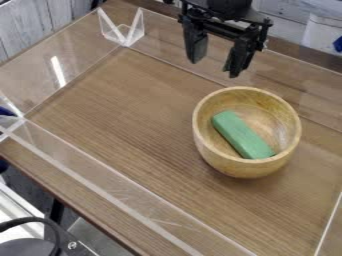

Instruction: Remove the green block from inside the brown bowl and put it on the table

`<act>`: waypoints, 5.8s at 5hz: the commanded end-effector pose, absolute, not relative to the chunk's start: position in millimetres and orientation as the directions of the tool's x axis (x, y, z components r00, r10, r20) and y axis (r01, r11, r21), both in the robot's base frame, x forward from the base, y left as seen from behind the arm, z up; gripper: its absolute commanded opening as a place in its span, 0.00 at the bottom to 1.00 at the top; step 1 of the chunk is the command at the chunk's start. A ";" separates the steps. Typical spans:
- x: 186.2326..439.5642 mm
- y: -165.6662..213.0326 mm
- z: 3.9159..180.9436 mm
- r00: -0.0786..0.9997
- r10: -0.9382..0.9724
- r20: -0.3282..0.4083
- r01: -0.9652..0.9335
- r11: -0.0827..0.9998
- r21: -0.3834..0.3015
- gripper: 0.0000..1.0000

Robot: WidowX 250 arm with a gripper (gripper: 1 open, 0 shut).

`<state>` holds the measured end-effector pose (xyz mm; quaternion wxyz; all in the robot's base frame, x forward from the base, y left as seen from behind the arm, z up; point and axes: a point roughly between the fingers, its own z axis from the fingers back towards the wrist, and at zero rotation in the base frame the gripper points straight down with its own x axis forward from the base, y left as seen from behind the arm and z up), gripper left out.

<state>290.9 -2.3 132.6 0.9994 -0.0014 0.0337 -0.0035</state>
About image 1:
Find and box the white cylindrical container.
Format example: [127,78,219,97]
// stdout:
[302,13,342,56]

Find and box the green rectangular block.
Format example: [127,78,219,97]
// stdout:
[211,111,275,160]

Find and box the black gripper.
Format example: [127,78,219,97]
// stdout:
[179,0,272,78]

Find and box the black table leg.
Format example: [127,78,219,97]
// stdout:
[49,199,65,224]

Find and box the brown wooden bowl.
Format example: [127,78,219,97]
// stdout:
[192,87,302,179]

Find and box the clear acrylic front wall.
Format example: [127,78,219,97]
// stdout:
[0,96,256,256]

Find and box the clear acrylic corner bracket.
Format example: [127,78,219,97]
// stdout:
[96,8,144,47]

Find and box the grey metal base plate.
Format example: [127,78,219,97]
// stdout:
[57,218,133,256]

